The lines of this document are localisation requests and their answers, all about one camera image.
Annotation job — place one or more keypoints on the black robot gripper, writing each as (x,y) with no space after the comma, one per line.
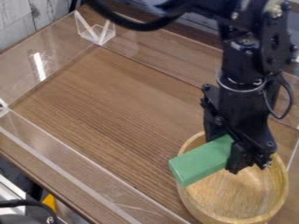
(238,112)

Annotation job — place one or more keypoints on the green rectangular block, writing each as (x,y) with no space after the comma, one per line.
(201,158)

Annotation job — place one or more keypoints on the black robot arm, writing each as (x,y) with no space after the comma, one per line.
(258,50)

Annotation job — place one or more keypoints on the brown wooden bowl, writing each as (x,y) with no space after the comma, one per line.
(247,198)

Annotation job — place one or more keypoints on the yellow object under table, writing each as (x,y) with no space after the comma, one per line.
(50,201)

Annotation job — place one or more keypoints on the clear acrylic corner bracket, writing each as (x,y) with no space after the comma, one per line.
(98,34)

